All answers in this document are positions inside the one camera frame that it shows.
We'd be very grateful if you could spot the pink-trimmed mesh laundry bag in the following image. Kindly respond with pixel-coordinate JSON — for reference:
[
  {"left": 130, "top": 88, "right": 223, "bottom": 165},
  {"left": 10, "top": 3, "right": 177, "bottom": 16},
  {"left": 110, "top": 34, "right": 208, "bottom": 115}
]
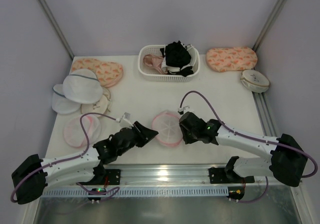
[{"left": 151, "top": 110, "right": 183, "bottom": 148}]

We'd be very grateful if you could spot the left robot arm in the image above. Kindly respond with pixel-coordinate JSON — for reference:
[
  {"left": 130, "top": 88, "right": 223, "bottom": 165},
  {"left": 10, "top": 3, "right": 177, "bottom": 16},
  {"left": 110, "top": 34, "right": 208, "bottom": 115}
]
[{"left": 10, "top": 121, "right": 158, "bottom": 205}]

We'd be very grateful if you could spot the beige laundry bag left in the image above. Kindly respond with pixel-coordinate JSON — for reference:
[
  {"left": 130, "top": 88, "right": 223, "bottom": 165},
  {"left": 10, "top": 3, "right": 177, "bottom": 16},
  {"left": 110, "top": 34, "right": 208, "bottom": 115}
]
[{"left": 80, "top": 87, "right": 112, "bottom": 114}]

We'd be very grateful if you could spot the pink-trimmed flat mesh bag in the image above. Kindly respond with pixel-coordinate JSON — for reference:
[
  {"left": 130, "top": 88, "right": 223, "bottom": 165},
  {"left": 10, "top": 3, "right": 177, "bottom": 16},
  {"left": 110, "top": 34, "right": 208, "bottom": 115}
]
[{"left": 63, "top": 114, "right": 102, "bottom": 148}]

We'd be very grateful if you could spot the pink bra in basket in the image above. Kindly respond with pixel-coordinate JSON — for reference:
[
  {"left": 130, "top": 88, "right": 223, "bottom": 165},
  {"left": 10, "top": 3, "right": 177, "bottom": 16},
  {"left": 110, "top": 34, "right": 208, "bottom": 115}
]
[{"left": 143, "top": 54, "right": 166, "bottom": 75}]

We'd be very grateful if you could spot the blue-trimmed mesh bag top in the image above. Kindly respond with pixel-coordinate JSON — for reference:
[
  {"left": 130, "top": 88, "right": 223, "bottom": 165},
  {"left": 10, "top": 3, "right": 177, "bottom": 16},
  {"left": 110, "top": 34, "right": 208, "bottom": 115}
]
[{"left": 62, "top": 69, "right": 103, "bottom": 104}]

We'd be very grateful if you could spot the blue-trimmed mesh bag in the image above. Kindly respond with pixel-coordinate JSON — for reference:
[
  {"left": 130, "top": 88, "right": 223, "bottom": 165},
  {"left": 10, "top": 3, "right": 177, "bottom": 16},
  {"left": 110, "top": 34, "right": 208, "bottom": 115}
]
[
  {"left": 62, "top": 69, "right": 103, "bottom": 104},
  {"left": 51, "top": 84, "right": 81, "bottom": 115}
]

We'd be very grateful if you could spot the beige-trimmed laundry bag right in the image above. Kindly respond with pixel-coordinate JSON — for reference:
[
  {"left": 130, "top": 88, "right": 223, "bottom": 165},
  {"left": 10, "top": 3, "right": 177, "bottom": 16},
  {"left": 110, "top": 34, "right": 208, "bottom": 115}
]
[{"left": 240, "top": 69, "right": 270, "bottom": 94}]

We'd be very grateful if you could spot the black bra in basket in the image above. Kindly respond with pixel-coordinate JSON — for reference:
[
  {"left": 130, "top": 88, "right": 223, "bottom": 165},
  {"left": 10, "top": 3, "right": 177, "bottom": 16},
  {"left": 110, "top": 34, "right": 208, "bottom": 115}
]
[{"left": 160, "top": 41, "right": 194, "bottom": 77}]

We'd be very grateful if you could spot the blue-trimmed mesh bag lower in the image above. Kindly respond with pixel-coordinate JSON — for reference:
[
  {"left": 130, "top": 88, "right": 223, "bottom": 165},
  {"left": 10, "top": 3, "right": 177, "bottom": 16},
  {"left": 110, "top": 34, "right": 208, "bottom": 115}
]
[{"left": 51, "top": 84, "right": 81, "bottom": 115}]

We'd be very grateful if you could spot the white plastic basket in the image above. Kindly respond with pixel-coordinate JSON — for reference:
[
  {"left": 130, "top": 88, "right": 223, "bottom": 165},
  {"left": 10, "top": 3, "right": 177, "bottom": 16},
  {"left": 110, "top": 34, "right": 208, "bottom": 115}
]
[{"left": 137, "top": 43, "right": 201, "bottom": 82}]

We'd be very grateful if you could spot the floral pad left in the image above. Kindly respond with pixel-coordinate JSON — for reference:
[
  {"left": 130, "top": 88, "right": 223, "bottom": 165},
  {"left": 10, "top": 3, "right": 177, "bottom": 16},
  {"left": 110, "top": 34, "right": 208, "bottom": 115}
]
[{"left": 71, "top": 58, "right": 124, "bottom": 88}]

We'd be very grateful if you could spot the floral pad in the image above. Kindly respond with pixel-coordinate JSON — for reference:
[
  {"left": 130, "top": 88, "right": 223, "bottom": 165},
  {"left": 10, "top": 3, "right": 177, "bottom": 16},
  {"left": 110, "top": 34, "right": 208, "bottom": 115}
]
[
  {"left": 205, "top": 47, "right": 258, "bottom": 73},
  {"left": 71, "top": 58, "right": 124, "bottom": 88}
]

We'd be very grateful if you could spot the floral pad right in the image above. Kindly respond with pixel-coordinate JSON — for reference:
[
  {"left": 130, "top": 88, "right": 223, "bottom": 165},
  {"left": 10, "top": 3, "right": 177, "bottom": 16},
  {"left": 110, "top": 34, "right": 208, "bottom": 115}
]
[{"left": 205, "top": 47, "right": 258, "bottom": 73}]

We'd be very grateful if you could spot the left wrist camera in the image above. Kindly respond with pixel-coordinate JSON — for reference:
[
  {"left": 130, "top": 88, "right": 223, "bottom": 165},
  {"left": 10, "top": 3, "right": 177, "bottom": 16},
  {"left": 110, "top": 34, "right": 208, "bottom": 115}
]
[{"left": 115, "top": 112, "right": 133, "bottom": 128}]

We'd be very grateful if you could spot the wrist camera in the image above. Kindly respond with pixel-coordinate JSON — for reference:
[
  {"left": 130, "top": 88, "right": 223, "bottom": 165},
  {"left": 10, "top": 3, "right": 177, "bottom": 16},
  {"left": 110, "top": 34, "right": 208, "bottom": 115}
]
[
  {"left": 177, "top": 105, "right": 194, "bottom": 115},
  {"left": 115, "top": 112, "right": 133, "bottom": 128}
]

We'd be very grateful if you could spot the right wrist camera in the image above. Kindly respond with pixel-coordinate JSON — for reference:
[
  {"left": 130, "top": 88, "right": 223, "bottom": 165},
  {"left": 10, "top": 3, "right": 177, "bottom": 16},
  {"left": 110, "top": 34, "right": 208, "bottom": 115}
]
[{"left": 177, "top": 105, "right": 194, "bottom": 115}]

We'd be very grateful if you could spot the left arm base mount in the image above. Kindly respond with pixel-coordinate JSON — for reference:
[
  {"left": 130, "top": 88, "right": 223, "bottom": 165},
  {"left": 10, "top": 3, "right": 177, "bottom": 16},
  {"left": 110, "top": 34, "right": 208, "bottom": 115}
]
[{"left": 85, "top": 168, "right": 121, "bottom": 186}]

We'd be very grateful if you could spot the aluminium mounting rail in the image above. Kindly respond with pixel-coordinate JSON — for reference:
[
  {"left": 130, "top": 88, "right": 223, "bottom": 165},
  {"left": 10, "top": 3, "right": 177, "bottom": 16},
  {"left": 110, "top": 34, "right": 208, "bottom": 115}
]
[{"left": 47, "top": 162, "right": 303, "bottom": 188}]

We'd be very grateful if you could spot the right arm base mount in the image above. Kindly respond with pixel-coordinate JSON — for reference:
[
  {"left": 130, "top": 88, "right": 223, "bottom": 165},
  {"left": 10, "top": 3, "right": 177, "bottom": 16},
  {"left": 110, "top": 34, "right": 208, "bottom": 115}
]
[{"left": 208, "top": 167, "right": 255, "bottom": 184}]

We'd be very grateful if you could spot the white slotted cable duct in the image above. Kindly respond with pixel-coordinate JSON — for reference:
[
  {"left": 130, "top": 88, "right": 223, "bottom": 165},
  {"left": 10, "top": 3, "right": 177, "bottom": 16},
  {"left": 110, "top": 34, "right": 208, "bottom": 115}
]
[{"left": 42, "top": 186, "right": 229, "bottom": 198}]

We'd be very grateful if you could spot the right frame post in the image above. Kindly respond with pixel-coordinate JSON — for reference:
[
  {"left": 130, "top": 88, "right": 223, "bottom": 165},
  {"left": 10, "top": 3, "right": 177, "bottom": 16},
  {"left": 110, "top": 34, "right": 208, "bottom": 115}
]
[{"left": 252, "top": 0, "right": 288, "bottom": 52}]

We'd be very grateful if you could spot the frame post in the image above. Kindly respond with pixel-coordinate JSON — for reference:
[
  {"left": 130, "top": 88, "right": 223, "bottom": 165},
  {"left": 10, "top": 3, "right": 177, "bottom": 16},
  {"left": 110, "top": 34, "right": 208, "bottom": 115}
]
[
  {"left": 37, "top": 0, "right": 75, "bottom": 59},
  {"left": 252, "top": 0, "right": 288, "bottom": 52}
]

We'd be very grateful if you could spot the left frame post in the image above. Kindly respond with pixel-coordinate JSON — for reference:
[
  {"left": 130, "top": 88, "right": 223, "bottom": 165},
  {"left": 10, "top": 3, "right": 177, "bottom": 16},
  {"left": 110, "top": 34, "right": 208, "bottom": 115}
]
[{"left": 37, "top": 0, "right": 75, "bottom": 59}]

